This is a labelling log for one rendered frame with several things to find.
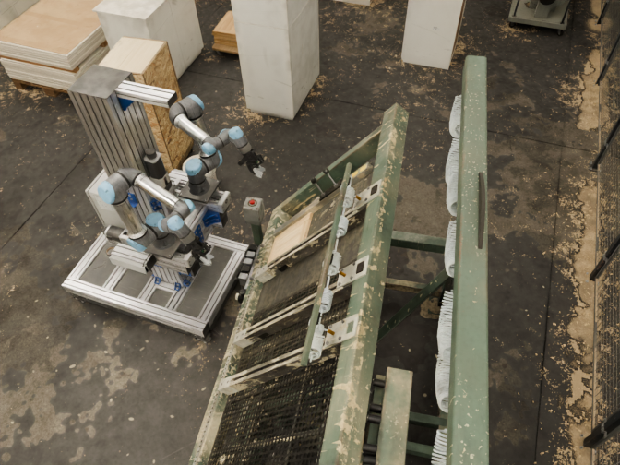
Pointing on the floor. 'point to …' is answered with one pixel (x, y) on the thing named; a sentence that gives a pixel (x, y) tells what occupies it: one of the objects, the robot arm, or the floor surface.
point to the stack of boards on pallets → (53, 44)
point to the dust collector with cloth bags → (540, 13)
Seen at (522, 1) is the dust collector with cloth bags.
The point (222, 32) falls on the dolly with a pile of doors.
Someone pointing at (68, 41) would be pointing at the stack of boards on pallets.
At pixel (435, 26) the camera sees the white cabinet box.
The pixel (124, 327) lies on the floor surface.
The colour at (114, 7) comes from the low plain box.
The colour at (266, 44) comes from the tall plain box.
